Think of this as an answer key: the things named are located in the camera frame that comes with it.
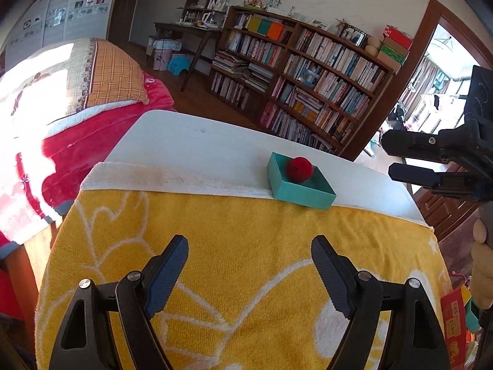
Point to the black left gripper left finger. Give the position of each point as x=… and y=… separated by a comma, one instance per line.
x=85, y=339

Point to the teal box lid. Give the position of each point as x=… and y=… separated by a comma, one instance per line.
x=314, y=193

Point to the red pompom ball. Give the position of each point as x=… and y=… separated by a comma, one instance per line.
x=299, y=170

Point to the right hand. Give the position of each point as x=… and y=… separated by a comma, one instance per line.
x=481, y=286

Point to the red tin storage box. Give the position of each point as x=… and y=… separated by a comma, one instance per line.
x=460, y=339

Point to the brown wooden door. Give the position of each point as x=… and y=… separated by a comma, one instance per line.
x=445, y=215

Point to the stacked gift boxes on shelf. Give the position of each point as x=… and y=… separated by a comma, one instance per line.
x=392, y=50

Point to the wooden bookshelf with books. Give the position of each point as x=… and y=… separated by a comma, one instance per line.
x=295, y=80

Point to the yellow duck pattern towel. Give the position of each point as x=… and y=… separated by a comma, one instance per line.
x=249, y=296

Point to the red floral bed quilt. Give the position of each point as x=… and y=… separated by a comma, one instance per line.
x=49, y=141

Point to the orange plaid pillow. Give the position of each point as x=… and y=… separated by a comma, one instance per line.
x=115, y=77

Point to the blue plastic stool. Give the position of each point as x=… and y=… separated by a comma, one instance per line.
x=179, y=63

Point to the dark wooden desk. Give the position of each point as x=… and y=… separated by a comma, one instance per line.
x=199, y=43

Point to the white wardrobe doors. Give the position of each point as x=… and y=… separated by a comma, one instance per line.
x=52, y=21

